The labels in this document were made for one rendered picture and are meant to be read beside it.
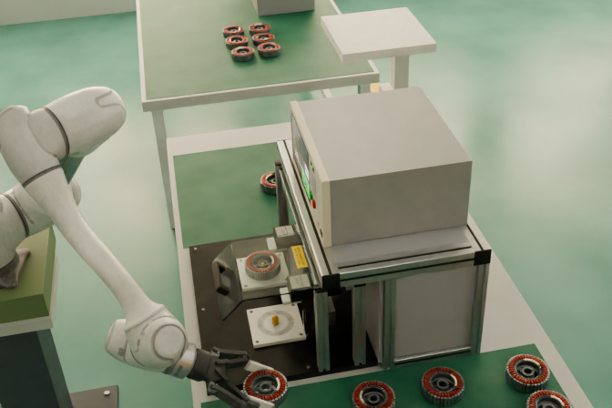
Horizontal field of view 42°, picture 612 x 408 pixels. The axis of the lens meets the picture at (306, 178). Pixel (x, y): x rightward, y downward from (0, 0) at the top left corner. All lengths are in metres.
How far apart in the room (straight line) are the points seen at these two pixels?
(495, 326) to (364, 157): 0.68
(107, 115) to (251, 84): 1.76
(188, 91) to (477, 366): 1.99
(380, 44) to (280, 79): 0.90
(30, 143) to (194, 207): 1.06
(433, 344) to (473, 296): 0.18
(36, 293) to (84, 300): 1.26
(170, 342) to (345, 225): 0.56
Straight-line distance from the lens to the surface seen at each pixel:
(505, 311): 2.48
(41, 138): 1.98
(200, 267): 2.60
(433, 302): 2.17
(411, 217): 2.09
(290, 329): 2.34
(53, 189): 1.96
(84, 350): 3.55
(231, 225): 2.80
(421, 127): 2.19
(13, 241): 2.56
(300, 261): 2.11
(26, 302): 2.56
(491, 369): 2.30
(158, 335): 1.76
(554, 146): 4.78
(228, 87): 3.71
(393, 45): 2.94
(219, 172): 3.09
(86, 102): 2.03
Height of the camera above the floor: 2.40
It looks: 33 degrees down
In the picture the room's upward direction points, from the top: 3 degrees counter-clockwise
